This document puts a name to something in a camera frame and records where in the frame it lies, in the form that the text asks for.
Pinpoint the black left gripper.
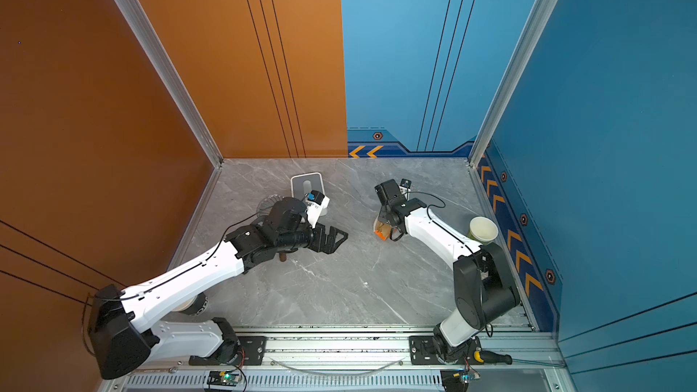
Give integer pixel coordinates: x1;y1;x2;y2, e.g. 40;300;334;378
277;220;350;254

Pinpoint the clear glass dripper cone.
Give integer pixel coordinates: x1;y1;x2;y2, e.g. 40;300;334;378
256;194;283;217

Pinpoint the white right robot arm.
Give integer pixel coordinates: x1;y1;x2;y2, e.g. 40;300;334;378
378;199;521;364

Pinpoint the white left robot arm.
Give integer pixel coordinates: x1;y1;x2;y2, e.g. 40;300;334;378
87;197;348;379

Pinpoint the white grey tissue box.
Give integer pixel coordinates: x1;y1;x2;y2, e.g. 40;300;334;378
290;172;325;200

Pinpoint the green paper cup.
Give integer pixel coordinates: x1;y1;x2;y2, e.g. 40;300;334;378
466;216;499;245

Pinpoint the left green circuit board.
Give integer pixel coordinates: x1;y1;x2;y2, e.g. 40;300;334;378
206;370;242;388

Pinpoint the green circuit board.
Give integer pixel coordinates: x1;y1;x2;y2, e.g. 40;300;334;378
206;370;242;388
440;370;480;392

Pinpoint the black yellow screwdriver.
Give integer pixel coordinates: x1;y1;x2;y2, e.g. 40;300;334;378
473;350;513;365

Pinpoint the right green circuit board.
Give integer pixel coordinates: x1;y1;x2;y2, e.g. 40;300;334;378
440;370;480;392

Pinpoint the aluminium front rail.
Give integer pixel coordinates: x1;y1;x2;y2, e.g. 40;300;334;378
99;327;575;391

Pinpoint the aluminium corner post right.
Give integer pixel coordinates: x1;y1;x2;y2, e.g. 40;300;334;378
468;0;558;168

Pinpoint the aluminium corner post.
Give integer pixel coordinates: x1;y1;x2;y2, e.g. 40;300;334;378
468;0;558;168
114;0;223;169

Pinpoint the aluminium corner post left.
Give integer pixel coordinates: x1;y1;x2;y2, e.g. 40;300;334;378
114;0;223;169

